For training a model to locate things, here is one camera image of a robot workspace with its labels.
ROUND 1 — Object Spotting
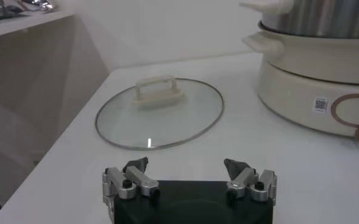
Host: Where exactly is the glass lid with cream handle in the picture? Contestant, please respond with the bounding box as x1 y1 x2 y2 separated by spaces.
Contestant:
94 75 225 152

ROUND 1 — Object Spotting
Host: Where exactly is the white side table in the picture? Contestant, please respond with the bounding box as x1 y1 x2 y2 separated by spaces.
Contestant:
0 9 110 208

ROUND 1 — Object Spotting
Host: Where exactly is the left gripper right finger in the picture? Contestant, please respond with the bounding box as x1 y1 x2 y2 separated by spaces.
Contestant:
224 158 278 206

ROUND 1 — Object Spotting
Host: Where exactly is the cream electric cooking pot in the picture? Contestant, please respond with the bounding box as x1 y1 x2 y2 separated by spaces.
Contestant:
241 21 359 146

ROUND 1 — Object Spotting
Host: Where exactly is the stainless steel steamer basket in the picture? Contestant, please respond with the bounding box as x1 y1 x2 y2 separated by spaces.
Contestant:
239 0 359 40

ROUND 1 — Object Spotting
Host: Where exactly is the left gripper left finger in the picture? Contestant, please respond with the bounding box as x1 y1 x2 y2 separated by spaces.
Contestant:
102 156 161 222

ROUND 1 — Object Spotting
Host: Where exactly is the chrome and black shell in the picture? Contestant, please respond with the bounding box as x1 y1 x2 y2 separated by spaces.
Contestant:
17 0 58 12

